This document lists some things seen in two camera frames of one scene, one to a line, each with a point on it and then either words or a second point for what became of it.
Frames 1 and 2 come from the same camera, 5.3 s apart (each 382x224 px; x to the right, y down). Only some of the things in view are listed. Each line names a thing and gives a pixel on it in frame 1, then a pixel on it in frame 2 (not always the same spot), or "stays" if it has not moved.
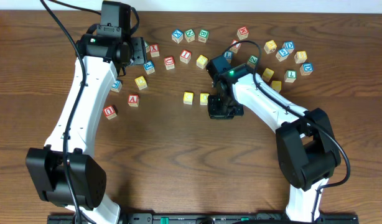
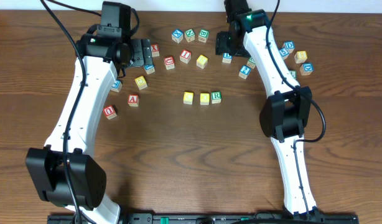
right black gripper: [224, 109] to [224, 45]
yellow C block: [188, 98] stays
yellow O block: [203, 98] stays
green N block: [189, 35] stays
